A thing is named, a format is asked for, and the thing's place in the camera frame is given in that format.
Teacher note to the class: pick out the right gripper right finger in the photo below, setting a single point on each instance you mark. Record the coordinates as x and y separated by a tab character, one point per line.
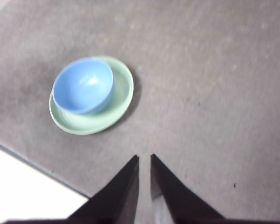
177	198

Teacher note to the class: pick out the pale green plate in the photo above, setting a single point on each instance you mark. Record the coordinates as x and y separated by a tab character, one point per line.
88	123

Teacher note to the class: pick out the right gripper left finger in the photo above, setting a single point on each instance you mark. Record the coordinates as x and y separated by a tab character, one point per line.
116	196

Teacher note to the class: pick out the blue ribbed bowl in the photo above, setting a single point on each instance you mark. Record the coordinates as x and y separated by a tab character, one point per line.
82	88

